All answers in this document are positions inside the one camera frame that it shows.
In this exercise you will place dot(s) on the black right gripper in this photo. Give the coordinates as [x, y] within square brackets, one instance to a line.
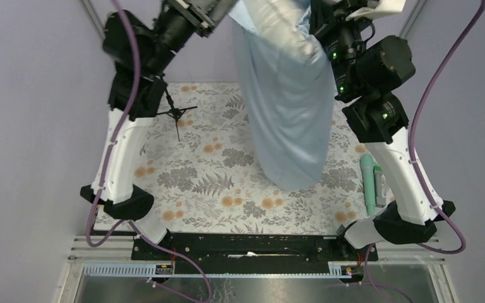
[328, 16]

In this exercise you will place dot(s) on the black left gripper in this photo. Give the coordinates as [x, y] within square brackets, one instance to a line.
[201, 14]

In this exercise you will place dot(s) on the light blue pillowcase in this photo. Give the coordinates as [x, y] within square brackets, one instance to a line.
[289, 105]

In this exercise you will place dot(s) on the white pillow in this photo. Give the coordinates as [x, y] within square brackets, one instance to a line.
[281, 23]

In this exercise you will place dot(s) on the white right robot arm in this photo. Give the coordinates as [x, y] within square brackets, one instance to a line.
[365, 77]

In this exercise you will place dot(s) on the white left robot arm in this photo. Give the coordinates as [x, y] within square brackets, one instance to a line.
[141, 54]

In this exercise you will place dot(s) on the black microphone tripod stand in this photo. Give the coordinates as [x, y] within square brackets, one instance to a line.
[174, 112]

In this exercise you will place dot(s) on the teal green cylindrical tool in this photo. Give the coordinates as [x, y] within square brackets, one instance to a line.
[367, 168]

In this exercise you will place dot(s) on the floral patterned bed sheet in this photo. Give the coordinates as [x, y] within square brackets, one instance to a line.
[204, 176]

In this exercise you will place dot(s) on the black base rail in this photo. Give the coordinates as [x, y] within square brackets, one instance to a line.
[250, 254]

